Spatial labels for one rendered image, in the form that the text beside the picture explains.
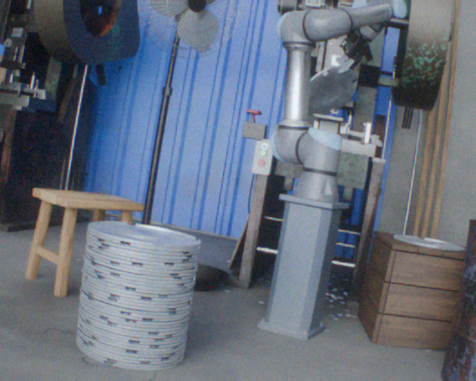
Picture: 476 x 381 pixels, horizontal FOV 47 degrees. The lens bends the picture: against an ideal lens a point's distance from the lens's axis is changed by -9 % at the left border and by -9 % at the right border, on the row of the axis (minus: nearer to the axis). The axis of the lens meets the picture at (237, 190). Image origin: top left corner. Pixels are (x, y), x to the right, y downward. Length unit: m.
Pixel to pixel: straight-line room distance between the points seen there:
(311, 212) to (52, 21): 1.68
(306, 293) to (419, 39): 1.18
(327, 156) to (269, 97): 2.10
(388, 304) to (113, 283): 0.98
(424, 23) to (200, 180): 2.11
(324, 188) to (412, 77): 0.85
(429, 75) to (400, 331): 1.11
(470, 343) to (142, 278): 0.90
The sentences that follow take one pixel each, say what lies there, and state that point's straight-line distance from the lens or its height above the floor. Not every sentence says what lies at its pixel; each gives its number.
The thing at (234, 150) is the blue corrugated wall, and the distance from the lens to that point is 3.94.
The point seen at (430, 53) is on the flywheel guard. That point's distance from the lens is 2.49.
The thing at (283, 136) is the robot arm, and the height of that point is 0.64.
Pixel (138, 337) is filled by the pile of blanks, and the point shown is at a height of 0.08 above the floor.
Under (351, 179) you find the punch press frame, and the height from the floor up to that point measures 0.53.
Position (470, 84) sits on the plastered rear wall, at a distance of 4.04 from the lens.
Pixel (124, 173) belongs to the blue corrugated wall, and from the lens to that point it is 4.19.
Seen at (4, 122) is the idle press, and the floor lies 0.54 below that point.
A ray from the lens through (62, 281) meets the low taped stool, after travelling 1.96.
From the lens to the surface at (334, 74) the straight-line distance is 2.50.
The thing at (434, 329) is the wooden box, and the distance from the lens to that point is 2.04.
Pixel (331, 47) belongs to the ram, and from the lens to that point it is 2.74.
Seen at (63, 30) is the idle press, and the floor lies 1.04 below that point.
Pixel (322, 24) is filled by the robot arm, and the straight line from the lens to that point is 1.94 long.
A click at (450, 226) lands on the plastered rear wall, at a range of 3.97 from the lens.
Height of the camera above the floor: 0.54
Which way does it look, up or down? 3 degrees down
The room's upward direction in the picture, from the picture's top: 9 degrees clockwise
